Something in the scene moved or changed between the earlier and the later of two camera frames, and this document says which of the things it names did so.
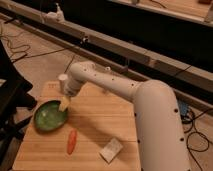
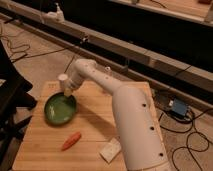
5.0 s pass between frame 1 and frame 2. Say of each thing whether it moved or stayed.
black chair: stayed
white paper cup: stayed
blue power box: stayed
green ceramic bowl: moved
